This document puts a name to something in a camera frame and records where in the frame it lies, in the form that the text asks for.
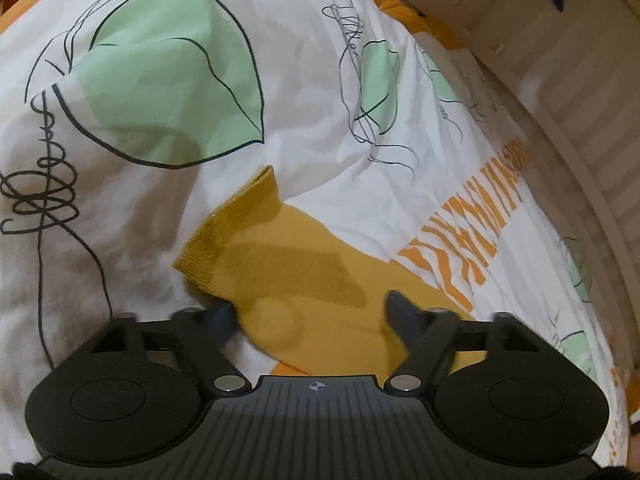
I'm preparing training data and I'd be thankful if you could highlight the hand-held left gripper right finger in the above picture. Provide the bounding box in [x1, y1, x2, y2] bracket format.
[382, 289, 548, 394]

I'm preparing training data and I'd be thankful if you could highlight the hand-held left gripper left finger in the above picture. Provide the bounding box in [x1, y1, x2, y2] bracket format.
[87, 302, 248, 395]

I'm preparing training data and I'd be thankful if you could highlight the mustard yellow knit garment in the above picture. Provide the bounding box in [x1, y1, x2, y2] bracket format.
[172, 164, 487, 376]

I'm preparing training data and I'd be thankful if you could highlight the white leaf-print duvet cover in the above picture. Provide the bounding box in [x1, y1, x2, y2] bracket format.
[0, 0, 632, 476]

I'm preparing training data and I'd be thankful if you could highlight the beige striped wooden bed frame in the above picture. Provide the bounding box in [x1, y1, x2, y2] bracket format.
[300, 0, 640, 346]

